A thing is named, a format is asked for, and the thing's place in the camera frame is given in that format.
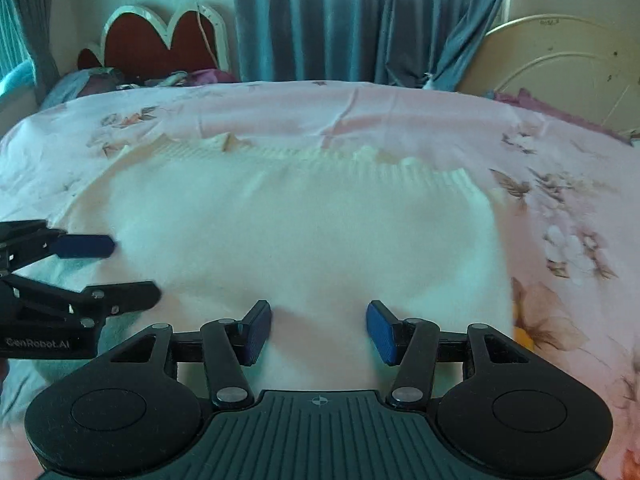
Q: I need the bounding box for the cream white knit sweater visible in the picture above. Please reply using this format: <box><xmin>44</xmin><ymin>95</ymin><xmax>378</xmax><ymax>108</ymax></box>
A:
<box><xmin>28</xmin><ymin>134</ymin><xmax>511</xmax><ymax>390</ymax></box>

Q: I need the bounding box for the pile of clothes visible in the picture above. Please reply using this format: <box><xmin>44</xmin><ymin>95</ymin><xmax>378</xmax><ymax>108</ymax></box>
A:
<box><xmin>39</xmin><ymin>67</ymin><xmax>238</xmax><ymax>110</ymax></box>

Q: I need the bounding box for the pink floral bed sheet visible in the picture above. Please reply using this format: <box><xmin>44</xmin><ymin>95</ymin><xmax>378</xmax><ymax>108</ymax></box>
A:
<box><xmin>1</xmin><ymin>81</ymin><xmax>639</xmax><ymax>479</ymax></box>

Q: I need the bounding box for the red heart-shaped headboard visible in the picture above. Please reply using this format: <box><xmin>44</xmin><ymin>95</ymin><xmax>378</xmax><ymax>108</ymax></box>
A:
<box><xmin>76</xmin><ymin>3</ymin><xmax>231</xmax><ymax>80</ymax></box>

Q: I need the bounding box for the cream round headboard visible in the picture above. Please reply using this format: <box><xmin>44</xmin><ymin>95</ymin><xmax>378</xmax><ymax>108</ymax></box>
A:
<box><xmin>458</xmin><ymin>14</ymin><xmax>639</xmax><ymax>138</ymax></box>

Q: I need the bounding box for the blue curtain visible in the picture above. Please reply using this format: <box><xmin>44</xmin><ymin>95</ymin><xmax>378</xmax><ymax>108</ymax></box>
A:
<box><xmin>234</xmin><ymin>0</ymin><xmax>503</xmax><ymax>91</ymax></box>

